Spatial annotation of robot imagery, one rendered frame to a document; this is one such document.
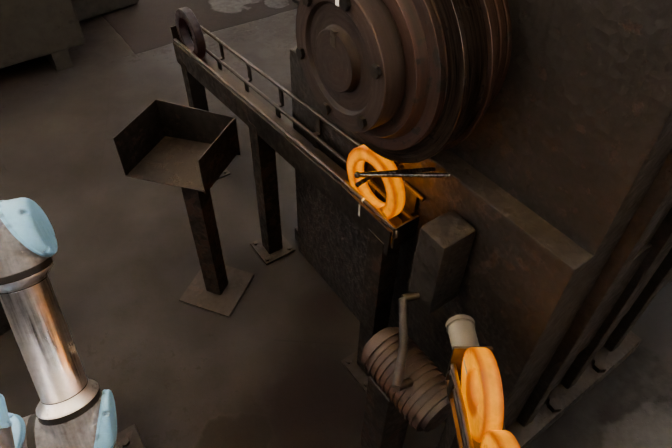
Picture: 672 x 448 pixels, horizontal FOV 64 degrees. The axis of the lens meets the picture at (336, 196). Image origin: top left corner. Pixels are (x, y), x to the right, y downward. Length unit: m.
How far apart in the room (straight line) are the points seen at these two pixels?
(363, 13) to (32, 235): 0.67
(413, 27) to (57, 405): 0.94
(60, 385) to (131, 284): 1.00
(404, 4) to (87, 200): 1.88
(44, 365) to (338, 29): 0.81
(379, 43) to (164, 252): 1.51
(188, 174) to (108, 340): 0.71
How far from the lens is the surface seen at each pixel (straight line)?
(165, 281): 2.11
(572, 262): 1.05
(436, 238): 1.11
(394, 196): 1.21
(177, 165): 1.62
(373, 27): 0.90
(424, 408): 1.22
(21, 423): 1.25
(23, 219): 1.06
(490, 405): 0.97
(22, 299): 1.11
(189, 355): 1.91
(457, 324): 1.13
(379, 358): 1.27
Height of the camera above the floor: 1.61
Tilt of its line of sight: 44 degrees down
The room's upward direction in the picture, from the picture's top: 1 degrees clockwise
